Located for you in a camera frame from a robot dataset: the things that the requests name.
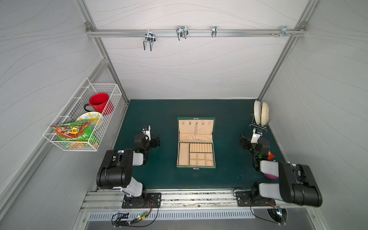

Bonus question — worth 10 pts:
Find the metal bracket hook right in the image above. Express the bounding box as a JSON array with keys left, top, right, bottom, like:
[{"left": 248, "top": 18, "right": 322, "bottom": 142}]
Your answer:
[{"left": 270, "top": 26, "right": 296, "bottom": 37}]

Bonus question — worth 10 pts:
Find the cable bundle with electronics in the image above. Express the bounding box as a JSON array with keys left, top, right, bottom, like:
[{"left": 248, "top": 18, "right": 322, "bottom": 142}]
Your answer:
[{"left": 111, "top": 201, "right": 159, "bottom": 230}]

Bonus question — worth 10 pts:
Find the aluminium crossbar rail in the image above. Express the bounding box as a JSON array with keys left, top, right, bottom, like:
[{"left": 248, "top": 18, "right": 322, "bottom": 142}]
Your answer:
[{"left": 86, "top": 28, "right": 307, "bottom": 38}]

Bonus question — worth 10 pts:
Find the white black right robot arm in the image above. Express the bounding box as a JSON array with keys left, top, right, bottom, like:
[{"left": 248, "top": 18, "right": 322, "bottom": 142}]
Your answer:
[{"left": 240, "top": 135, "right": 323, "bottom": 207}]

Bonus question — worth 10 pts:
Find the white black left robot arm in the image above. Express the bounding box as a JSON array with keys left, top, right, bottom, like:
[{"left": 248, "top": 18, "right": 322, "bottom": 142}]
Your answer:
[{"left": 96, "top": 132, "right": 161, "bottom": 199}]

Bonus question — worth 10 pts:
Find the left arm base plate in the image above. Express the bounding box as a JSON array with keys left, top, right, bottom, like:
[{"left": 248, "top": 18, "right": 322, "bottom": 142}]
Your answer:
[{"left": 122, "top": 193, "right": 162, "bottom": 209}]

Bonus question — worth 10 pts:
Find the magenta round object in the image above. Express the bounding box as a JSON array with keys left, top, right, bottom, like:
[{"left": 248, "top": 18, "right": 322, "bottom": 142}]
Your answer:
[{"left": 264, "top": 173, "right": 278, "bottom": 180}]

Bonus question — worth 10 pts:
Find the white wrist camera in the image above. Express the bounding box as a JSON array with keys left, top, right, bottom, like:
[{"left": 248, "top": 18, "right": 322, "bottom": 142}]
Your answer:
[
  {"left": 142, "top": 125, "right": 151, "bottom": 141},
  {"left": 251, "top": 128, "right": 263, "bottom": 144}
]

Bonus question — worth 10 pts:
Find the metal double hook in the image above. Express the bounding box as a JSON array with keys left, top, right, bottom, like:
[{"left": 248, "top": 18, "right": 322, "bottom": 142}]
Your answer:
[{"left": 143, "top": 32, "right": 156, "bottom": 51}]

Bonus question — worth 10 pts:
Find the red snack packet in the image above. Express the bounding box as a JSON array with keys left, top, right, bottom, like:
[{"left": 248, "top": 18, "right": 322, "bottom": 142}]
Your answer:
[{"left": 267, "top": 151, "right": 275, "bottom": 161}]

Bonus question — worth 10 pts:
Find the metal plate rack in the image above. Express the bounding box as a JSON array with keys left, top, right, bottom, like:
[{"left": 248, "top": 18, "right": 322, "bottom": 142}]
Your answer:
[{"left": 249, "top": 114, "right": 272, "bottom": 132}]

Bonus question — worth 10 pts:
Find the white plate in rack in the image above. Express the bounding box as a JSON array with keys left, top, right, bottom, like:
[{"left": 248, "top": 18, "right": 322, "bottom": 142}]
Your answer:
[{"left": 254, "top": 100, "right": 262, "bottom": 125}]

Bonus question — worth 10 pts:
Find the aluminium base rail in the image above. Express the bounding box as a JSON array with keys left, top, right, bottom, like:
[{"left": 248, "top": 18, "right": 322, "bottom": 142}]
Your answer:
[{"left": 80, "top": 189, "right": 317, "bottom": 213}]

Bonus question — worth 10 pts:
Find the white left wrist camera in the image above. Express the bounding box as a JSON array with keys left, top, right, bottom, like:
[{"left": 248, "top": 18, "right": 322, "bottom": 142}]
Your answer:
[{"left": 142, "top": 125, "right": 151, "bottom": 141}]

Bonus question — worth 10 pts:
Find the patterned plate in basket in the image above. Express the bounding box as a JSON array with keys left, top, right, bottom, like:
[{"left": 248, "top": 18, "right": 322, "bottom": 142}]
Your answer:
[{"left": 75, "top": 112, "right": 103, "bottom": 129}]

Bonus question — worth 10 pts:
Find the green snack bag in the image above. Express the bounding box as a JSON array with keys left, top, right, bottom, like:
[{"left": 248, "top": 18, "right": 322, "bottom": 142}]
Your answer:
[{"left": 51, "top": 120, "right": 100, "bottom": 146}]

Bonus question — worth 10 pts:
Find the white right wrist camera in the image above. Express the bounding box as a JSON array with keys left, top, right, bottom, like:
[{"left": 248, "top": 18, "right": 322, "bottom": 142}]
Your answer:
[{"left": 251, "top": 128, "right": 263, "bottom": 144}]

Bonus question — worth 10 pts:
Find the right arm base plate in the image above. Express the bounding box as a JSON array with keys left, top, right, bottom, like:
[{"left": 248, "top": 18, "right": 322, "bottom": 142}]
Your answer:
[{"left": 234, "top": 191, "right": 276, "bottom": 207}]

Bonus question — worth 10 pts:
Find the white wire basket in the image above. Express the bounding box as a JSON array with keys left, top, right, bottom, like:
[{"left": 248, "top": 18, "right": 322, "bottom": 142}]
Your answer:
[{"left": 43, "top": 79, "right": 122, "bottom": 151}]

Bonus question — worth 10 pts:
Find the red mug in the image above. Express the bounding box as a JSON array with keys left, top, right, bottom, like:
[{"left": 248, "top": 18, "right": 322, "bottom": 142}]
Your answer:
[{"left": 83, "top": 93, "right": 114, "bottom": 115}]

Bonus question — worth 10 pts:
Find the green jewelry box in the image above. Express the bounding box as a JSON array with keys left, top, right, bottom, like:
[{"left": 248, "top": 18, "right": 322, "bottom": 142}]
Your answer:
[{"left": 177, "top": 117, "right": 216, "bottom": 170}]

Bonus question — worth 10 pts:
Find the cream plate in rack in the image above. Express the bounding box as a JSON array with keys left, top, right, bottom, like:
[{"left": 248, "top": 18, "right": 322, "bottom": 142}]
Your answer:
[{"left": 261, "top": 102, "right": 270, "bottom": 127}]

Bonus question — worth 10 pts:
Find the small metal hook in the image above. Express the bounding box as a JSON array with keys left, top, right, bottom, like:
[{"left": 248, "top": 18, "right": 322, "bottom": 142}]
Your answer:
[{"left": 211, "top": 26, "right": 217, "bottom": 38}]

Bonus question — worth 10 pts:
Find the metal loop hook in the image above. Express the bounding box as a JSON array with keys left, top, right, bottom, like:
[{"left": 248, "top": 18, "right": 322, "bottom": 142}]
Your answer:
[{"left": 176, "top": 26, "right": 189, "bottom": 41}]

